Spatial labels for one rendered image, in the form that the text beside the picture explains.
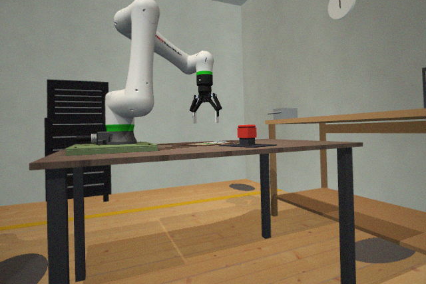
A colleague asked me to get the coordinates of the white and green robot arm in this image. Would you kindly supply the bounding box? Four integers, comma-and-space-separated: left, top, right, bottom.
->
76, 0, 214, 145

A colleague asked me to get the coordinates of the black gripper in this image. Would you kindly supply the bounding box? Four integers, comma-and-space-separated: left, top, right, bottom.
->
190, 85, 222, 124

